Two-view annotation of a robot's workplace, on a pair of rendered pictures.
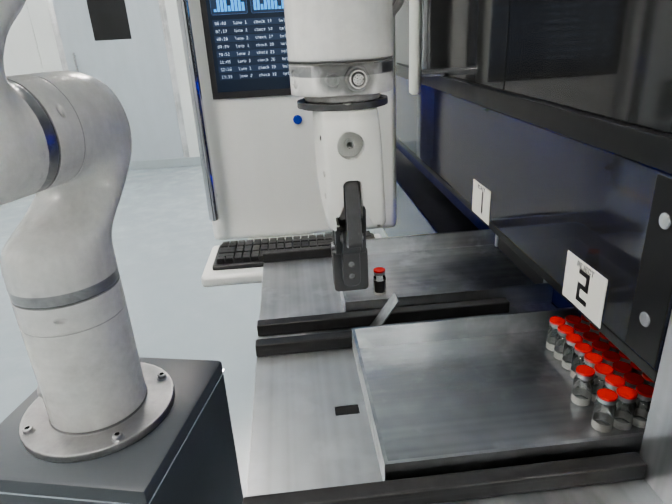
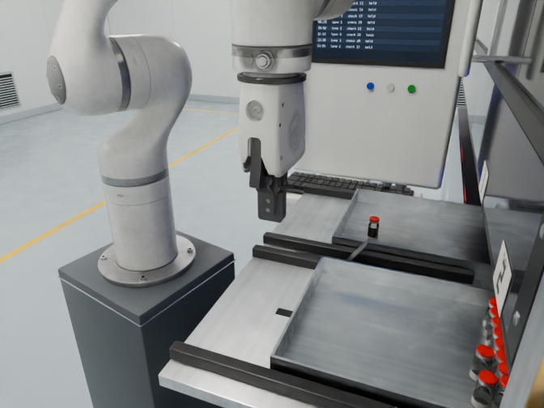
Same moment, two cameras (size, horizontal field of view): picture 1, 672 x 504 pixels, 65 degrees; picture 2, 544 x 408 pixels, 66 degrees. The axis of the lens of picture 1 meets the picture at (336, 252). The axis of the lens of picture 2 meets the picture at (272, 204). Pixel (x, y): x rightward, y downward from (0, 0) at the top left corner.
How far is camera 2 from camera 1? 0.22 m
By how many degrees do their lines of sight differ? 23
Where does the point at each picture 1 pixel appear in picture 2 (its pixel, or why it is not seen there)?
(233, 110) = (321, 72)
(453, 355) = (394, 302)
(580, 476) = not seen: outside the picture
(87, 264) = (140, 163)
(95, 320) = (141, 200)
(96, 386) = (137, 243)
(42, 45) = not seen: hidden behind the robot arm
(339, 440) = (265, 330)
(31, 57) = not seen: hidden behind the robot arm
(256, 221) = (324, 161)
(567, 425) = (448, 390)
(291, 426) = (241, 309)
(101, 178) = (163, 108)
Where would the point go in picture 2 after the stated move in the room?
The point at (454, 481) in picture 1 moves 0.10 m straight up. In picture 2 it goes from (314, 389) to (318, 325)
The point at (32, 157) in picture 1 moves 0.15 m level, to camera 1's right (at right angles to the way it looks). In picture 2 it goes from (109, 88) to (192, 96)
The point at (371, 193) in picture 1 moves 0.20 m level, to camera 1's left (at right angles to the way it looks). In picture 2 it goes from (267, 149) to (120, 128)
